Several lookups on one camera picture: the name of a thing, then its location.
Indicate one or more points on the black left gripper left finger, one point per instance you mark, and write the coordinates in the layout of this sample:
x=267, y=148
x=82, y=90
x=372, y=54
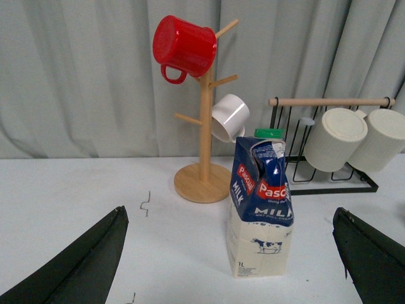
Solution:
x=83, y=272

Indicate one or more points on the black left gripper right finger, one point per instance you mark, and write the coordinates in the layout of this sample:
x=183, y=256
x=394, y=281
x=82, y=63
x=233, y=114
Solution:
x=374, y=261

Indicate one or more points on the Pascual milk carton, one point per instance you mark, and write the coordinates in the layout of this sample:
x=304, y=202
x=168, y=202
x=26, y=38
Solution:
x=260, y=220

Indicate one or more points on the cream ribbed mug right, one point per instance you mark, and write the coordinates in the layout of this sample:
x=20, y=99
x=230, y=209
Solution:
x=384, y=140

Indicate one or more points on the cream ribbed mug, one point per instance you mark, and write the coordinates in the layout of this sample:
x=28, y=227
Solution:
x=384, y=140
x=335, y=138

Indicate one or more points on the cream ribbed mug left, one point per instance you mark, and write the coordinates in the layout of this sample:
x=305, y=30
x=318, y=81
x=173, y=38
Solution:
x=335, y=138

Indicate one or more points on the wooden mug tree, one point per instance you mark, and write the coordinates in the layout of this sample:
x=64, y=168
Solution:
x=204, y=182

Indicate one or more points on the grey curtain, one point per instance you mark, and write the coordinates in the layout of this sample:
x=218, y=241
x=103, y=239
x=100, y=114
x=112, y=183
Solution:
x=78, y=78

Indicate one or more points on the white glossy mug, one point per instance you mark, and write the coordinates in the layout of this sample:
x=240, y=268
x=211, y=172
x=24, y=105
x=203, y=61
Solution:
x=229, y=117

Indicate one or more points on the red mug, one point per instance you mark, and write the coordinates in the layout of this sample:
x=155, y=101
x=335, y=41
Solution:
x=183, y=48

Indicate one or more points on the black wire mug rack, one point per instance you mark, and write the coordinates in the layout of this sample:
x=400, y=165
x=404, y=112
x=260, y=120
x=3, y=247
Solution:
x=306, y=179

